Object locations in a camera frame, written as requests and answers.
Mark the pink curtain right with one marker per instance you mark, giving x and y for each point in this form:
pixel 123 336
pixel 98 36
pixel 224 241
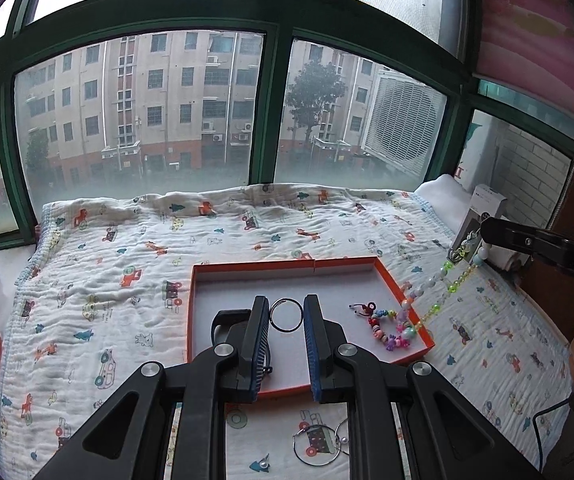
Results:
pixel 528 45

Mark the white grey product box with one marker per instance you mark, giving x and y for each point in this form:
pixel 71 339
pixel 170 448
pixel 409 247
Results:
pixel 485 203

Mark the cartoon print white quilt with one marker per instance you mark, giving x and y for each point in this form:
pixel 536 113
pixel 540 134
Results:
pixel 108 290

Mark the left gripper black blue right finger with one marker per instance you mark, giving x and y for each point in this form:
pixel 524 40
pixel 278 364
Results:
pixel 403 421

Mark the green window frame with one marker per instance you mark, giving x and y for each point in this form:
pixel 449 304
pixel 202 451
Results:
pixel 350 25

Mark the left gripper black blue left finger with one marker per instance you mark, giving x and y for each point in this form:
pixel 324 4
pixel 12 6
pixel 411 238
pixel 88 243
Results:
pixel 169 422

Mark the large silver hoop earring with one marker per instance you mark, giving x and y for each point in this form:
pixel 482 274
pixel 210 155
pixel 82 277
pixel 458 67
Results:
pixel 316 445

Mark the orange shallow box tray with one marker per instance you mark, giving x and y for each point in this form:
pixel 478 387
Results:
pixel 341 285

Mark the black smart watch band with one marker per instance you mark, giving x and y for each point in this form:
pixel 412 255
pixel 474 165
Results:
pixel 222 324

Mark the silver hoop earring with pearl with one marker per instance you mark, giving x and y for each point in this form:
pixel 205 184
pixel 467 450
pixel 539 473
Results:
pixel 342 436

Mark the folded white towel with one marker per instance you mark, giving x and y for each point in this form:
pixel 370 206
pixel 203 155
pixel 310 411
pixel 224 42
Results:
pixel 450 203

